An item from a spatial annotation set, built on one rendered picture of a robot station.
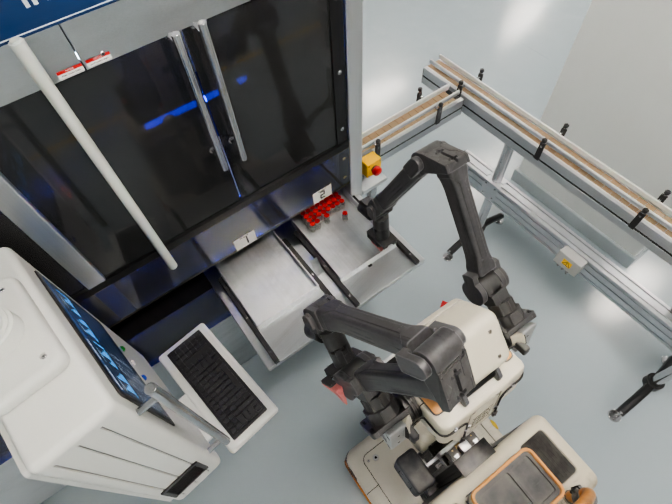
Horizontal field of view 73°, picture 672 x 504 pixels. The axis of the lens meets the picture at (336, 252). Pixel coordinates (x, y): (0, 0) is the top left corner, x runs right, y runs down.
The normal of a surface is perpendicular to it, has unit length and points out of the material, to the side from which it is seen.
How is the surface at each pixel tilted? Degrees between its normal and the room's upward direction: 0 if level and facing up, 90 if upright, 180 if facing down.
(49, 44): 90
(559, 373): 0
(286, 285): 0
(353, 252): 0
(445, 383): 54
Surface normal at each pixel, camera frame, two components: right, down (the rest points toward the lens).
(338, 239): -0.04, -0.53
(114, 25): 0.59, 0.67
